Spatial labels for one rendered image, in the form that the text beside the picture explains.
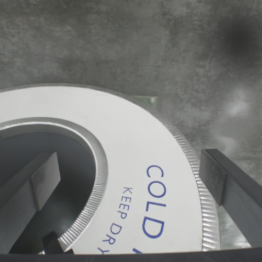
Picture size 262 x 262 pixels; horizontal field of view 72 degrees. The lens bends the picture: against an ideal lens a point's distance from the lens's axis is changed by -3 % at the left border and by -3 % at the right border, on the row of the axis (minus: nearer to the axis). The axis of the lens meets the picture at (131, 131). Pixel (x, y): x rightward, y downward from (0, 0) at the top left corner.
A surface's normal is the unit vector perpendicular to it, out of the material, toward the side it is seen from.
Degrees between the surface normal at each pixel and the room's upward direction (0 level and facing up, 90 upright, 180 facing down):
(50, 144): 1
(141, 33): 0
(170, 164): 90
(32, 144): 16
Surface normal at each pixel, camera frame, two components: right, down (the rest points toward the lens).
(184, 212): 0.04, -0.76
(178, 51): -0.03, 0.65
